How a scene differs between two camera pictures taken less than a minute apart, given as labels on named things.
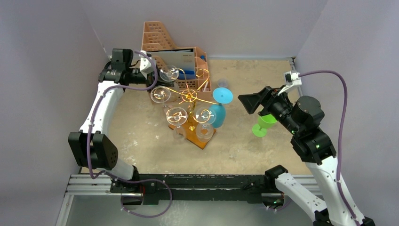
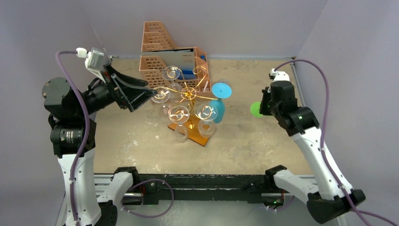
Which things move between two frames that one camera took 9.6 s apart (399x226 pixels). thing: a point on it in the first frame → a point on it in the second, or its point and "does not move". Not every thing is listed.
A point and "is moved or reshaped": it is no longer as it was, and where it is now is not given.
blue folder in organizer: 187,75 does not move
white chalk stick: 205,86 does not move
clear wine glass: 160,94 does not move
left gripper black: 160,82 → 124,93
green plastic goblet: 265,121 is moved or reshaped
